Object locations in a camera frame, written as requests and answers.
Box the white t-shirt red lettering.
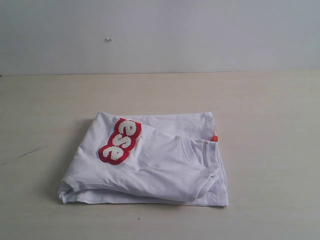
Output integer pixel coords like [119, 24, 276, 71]
[62, 112, 226, 202]

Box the orange neck label tag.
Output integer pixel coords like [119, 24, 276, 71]
[211, 135, 219, 142]

